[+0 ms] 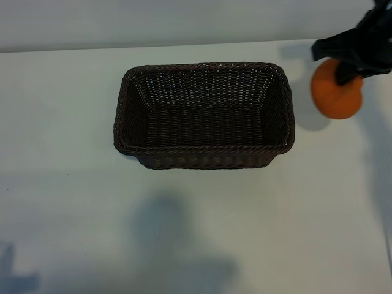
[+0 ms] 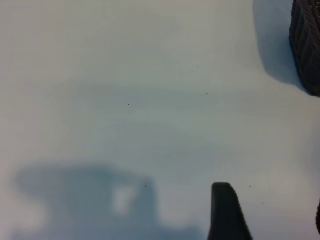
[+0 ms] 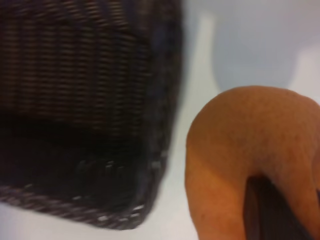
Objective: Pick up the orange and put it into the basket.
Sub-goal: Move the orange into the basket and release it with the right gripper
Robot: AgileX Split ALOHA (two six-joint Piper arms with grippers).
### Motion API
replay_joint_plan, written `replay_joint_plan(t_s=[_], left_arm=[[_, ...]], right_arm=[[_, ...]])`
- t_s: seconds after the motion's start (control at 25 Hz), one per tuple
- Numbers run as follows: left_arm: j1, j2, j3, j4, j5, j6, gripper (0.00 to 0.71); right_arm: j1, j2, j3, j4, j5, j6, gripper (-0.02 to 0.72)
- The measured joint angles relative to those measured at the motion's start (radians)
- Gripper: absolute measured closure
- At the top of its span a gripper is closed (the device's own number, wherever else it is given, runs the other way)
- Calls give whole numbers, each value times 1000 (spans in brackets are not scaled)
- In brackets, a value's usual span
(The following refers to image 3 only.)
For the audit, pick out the dark brown wicker basket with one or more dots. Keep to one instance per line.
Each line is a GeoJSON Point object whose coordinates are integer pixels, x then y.
{"type": "Point", "coordinates": [75, 75]}

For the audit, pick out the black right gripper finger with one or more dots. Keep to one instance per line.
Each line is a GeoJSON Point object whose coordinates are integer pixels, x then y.
{"type": "Point", "coordinates": [280, 215]}

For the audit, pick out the orange fruit with nub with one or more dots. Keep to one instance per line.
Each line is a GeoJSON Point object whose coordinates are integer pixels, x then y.
{"type": "Point", "coordinates": [237, 150]}

